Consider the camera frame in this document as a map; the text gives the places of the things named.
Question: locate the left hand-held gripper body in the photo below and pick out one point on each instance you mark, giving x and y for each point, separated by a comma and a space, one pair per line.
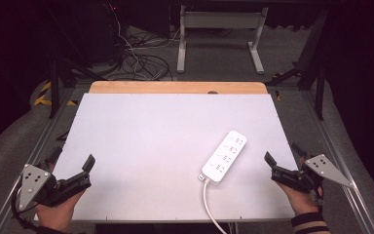
32, 183

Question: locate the white power strip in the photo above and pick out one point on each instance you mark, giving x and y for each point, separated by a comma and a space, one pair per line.
224, 156

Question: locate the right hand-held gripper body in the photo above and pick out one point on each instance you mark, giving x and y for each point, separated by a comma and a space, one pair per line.
326, 169

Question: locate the person's right hand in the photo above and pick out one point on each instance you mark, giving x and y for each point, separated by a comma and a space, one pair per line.
298, 201

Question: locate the person's left hand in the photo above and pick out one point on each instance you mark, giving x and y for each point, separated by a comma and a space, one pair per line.
58, 213

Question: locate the yellow black hazard tape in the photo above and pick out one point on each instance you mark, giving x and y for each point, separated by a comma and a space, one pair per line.
45, 97

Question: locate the white metal desk frame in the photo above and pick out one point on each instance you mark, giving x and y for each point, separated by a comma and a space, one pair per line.
221, 20

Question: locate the aluminium rail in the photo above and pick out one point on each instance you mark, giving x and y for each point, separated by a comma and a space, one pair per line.
29, 156
337, 162

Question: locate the black tripod stand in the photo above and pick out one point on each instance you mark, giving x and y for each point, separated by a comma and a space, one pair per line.
55, 84

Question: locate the black computer case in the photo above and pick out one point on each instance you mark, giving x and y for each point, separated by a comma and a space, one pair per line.
105, 32

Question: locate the black metal stand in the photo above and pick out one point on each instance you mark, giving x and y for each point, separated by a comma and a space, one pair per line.
318, 81

